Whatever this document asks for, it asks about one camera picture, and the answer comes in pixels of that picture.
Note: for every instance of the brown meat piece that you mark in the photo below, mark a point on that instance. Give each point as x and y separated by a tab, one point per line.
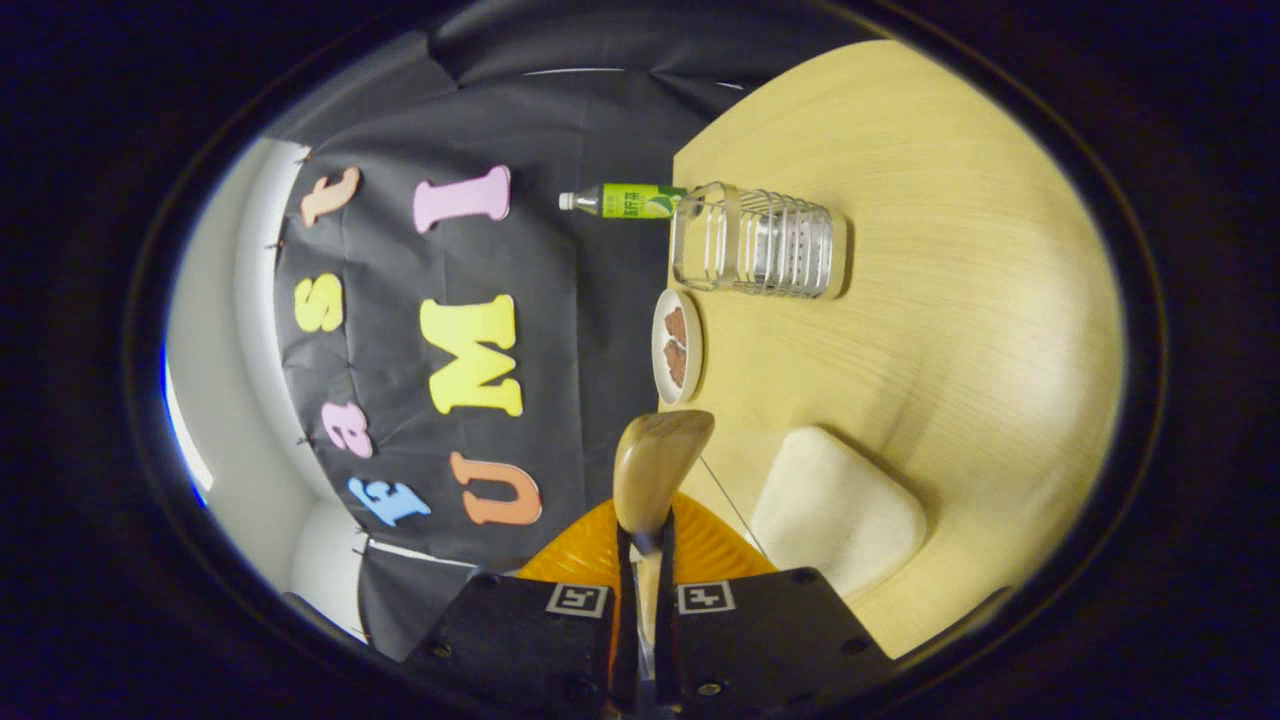
676	325
675	365

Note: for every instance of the white round plate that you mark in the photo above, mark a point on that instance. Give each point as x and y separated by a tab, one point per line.
660	350

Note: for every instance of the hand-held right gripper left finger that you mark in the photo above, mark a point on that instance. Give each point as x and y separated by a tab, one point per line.
520	640

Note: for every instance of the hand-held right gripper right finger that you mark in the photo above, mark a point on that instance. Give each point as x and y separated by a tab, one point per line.
770	640

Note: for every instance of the wooden spoon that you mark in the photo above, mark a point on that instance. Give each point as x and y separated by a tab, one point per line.
655	460

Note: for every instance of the black backdrop cloth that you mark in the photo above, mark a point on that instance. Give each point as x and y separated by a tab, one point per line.
560	300

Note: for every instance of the green label drink bottle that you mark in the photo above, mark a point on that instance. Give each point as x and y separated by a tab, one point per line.
630	200

